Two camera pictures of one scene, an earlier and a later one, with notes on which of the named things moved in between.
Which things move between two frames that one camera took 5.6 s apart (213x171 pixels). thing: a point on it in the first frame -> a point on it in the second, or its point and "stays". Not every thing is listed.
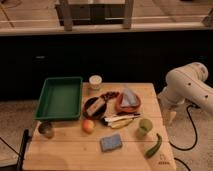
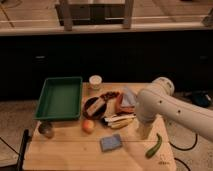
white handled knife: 122,117 stays
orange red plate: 128,109 stays
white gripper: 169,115 -> 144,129
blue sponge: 111,142 stays
